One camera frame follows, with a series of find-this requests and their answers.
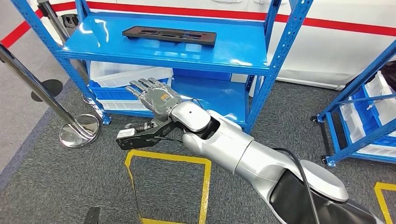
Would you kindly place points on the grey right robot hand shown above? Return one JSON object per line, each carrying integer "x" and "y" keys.
{"x": 161, "y": 99}

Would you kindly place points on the white plastic bin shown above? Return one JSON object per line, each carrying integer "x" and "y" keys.
{"x": 123, "y": 105}
{"x": 349, "y": 126}
{"x": 130, "y": 75}
{"x": 383, "y": 105}

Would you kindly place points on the chrome stanchion with chrome base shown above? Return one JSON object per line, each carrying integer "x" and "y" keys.
{"x": 80, "y": 133}

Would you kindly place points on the white car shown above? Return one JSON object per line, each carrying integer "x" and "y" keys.
{"x": 325, "y": 55}

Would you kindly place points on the black flat plate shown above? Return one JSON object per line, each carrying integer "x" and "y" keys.
{"x": 92, "y": 216}

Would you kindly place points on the chrome stanchion with black cap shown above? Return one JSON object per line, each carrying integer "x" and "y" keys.
{"x": 52, "y": 18}

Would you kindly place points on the black stanchion with disc base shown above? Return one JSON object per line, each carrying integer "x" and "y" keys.
{"x": 49, "y": 88}

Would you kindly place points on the blue metal shelf rack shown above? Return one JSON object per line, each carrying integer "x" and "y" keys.
{"x": 154, "y": 52}
{"x": 355, "y": 83}

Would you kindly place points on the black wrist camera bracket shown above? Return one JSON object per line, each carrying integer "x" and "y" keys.
{"x": 142, "y": 140}

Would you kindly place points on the long black plastic part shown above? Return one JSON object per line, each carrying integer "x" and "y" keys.
{"x": 170, "y": 35}

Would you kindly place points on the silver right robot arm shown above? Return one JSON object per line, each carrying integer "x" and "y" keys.
{"x": 222, "y": 145}

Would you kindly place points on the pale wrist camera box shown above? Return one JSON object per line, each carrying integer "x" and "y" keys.
{"x": 125, "y": 133}

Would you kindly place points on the red barrier belt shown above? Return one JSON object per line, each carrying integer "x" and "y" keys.
{"x": 340, "y": 25}

